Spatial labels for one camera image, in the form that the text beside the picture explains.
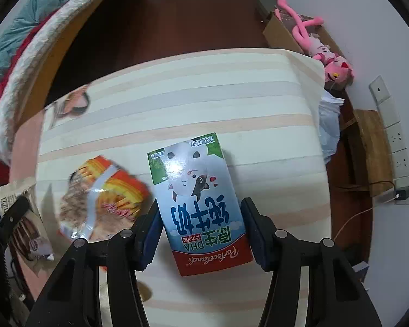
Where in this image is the black charger plug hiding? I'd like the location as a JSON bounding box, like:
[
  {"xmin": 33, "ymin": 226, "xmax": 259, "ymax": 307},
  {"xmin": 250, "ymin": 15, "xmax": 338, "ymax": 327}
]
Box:
[{"xmin": 395, "ymin": 186, "xmax": 409, "ymax": 201}]

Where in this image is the wooden bed frame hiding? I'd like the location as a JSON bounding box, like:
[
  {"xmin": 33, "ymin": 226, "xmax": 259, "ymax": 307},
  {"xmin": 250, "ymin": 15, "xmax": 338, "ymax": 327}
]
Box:
[{"xmin": 17, "ymin": 0, "xmax": 103, "ymax": 128}]

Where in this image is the milk carton box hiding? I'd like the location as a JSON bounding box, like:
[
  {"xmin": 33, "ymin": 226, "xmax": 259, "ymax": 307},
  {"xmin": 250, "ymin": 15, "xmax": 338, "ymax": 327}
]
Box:
[{"xmin": 148, "ymin": 133, "xmax": 252, "ymax": 276}]

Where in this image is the white checkered mattress quilt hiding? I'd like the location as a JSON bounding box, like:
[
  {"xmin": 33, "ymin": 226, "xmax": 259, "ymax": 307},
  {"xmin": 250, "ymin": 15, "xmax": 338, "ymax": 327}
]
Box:
[{"xmin": 0, "ymin": 0, "xmax": 120, "ymax": 164}]

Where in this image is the striped white table cover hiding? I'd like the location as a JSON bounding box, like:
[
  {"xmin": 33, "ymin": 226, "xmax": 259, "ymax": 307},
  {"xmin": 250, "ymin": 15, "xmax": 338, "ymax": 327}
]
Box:
[{"xmin": 35, "ymin": 48, "xmax": 333, "ymax": 327}]

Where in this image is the white plastic bag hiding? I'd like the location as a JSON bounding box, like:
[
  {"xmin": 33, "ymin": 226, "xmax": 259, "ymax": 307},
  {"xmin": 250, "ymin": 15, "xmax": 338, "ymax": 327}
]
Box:
[{"xmin": 318, "ymin": 90, "xmax": 345, "ymax": 164}]

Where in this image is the red plush blanket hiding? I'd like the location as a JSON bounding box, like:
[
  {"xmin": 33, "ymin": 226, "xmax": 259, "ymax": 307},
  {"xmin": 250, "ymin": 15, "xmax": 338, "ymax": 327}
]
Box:
[{"xmin": 0, "ymin": 13, "xmax": 55, "ymax": 185}]

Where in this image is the orange fries snack bag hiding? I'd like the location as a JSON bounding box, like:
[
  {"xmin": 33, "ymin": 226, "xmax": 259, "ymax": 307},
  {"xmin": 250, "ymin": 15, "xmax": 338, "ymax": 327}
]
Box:
[{"xmin": 57, "ymin": 156, "xmax": 150, "ymax": 242}]

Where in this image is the white power strip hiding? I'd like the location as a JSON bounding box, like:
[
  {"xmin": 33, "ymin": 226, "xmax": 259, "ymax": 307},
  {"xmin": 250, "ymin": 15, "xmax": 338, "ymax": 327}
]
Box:
[{"xmin": 369, "ymin": 75, "xmax": 409, "ymax": 204}]

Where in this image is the brown chocolate wrapper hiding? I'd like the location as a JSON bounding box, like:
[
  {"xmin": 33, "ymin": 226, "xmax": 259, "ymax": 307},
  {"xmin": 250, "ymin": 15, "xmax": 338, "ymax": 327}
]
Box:
[{"xmin": 0, "ymin": 176, "xmax": 54, "ymax": 262}]

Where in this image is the pink tablecloth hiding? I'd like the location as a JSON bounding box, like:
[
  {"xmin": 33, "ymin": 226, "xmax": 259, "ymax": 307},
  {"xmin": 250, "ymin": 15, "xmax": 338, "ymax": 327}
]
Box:
[{"xmin": 9, "ymin": 110, "xmax": 46, "ymax": 300}]

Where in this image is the pink panther plush toy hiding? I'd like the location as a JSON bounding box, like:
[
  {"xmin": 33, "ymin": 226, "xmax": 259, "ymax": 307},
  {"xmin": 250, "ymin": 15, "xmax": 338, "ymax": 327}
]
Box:
[{"xmin": 277, "ymin": 0, "xmax": 354, "ymax": 85}]

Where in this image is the cardboard box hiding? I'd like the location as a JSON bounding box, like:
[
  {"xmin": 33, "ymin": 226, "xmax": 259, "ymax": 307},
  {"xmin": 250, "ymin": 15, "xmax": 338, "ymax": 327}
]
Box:
[{"xmin": 257, "ymin": 0, "xmax": 352, "ymax": 91}]

